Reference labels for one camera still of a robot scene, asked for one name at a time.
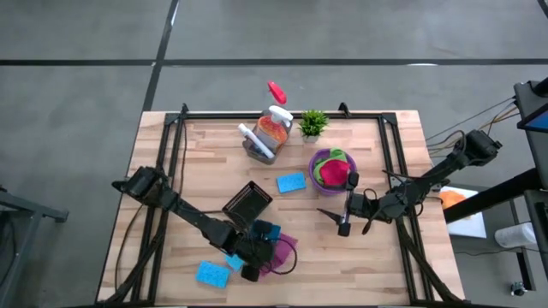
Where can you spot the grey metal cart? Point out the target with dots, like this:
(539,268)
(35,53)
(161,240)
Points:
(531,92)

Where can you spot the green plant white pot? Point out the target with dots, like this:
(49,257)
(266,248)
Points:
(313,124)

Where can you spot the orange object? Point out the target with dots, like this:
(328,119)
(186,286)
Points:
(454,199)

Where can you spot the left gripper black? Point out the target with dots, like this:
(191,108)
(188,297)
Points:
(257,252)

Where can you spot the orange spray bottle white trigger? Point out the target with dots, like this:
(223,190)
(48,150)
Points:
(272,132)

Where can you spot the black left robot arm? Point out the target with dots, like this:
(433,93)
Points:
(192,218)

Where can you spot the white board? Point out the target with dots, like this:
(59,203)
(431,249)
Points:
(471,226)

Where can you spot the purple plastic bucket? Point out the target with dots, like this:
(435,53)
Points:
(325,191)

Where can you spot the magenta cloth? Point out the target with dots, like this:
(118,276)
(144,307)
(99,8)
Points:
(284,254)

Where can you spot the tablet with blue screen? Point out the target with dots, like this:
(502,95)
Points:
(537,122)

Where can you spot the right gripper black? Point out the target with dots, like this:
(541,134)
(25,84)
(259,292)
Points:
(361,207)

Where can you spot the black plastic slotted basket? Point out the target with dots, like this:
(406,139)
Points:
(247,201)

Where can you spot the white paper roll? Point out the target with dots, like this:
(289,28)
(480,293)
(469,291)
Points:
(514,235)

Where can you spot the grey metal stand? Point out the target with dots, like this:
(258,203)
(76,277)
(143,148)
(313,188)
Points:
(25,209)

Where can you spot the black beam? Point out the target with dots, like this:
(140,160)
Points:
(492,197)

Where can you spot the red cloth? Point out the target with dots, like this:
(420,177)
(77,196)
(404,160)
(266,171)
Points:
(335,173)

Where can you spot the green cloth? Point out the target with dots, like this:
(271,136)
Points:
(338,154)

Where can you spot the grey translucent caddy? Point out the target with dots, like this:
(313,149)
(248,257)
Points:
(250,154)

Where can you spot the black aluminium table frame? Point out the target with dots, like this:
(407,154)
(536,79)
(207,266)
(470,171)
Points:
(214,114)

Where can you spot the blue rectangular sponge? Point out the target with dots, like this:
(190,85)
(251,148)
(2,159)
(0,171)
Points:
(233,262)
(291,182)
(276,234)
(212,275)

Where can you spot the small caster wheel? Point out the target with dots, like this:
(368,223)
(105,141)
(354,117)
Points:
(519,289)

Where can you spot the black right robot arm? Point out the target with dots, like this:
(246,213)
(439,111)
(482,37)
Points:
(428,179)

